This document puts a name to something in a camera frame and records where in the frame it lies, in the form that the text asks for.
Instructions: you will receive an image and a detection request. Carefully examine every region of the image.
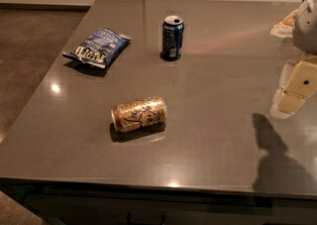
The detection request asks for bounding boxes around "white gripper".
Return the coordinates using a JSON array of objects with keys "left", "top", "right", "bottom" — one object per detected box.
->
[{"left": 270, "top": 0, "right": 317, "bottom": 119}]

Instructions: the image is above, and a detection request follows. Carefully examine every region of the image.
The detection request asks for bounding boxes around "blue chip bag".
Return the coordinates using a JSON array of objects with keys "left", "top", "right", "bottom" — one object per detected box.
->
[{"left": 62, "top": 29, "right": 131, "bottom": 69}]

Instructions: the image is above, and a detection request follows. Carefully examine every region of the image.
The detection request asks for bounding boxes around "cabinet drawer handle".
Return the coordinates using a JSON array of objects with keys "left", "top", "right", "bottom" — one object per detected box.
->
[{"left": 127, "top": 212, "right": 166, "bottom": 225}]

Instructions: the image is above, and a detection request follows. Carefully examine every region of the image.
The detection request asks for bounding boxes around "orange soda can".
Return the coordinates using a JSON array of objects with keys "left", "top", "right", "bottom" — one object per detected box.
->
[{"left": 111, "top": 96, "right": 167, "bottom": 133}]

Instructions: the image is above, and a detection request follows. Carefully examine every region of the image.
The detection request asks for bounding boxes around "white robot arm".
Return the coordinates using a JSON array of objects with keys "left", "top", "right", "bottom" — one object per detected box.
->
[{"left": 270, "top": 0, "right": 317, "bottom": 119}]

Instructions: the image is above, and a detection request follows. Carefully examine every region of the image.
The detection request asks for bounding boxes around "blue soda can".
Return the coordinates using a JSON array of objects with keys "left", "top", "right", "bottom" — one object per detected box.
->
[{"left": 161, "top": 15, "right": 184, "bottom": 60}]

